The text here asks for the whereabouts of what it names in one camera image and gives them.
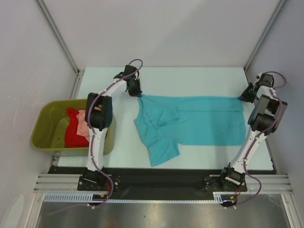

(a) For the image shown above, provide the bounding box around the turquoise t shirt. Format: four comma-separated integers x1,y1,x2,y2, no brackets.
134,95,246,167

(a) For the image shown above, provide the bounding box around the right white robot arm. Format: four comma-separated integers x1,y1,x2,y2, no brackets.
219,85,287,191

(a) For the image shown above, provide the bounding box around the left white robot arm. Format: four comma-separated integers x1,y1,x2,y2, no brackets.
83,73,142,190

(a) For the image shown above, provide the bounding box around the pink t shirt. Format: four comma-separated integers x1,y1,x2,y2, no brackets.
76,110,90,141

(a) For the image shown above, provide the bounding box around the red t shirt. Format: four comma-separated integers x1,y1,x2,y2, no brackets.
64,108,89,148

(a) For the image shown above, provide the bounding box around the olive green plastic bin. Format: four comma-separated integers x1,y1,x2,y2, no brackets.
30,99,116,157

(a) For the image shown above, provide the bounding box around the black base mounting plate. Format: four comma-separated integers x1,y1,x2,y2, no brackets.
48,166,275,201

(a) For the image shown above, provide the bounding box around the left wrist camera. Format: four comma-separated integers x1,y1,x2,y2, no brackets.
123,65,140,80

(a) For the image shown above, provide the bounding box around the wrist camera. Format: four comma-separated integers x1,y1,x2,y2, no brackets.
256,73,274,87
123,65,140,80

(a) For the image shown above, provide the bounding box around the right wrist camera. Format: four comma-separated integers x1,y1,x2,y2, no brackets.
256,73,274,87

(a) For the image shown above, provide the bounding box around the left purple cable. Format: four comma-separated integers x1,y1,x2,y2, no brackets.
86,59,143,211

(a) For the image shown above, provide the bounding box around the left aluminium frame post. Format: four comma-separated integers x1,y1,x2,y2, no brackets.
35,0,79,73

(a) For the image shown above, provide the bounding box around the aluminium frame post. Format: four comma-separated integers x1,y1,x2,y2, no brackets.
243,0,288,73
35,0,79,73

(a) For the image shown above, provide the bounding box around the right aluminium frame post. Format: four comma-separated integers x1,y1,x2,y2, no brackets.
243,0,288,73

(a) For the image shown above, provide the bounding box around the white slotted cable duct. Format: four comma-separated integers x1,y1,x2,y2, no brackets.
44,191,249,204

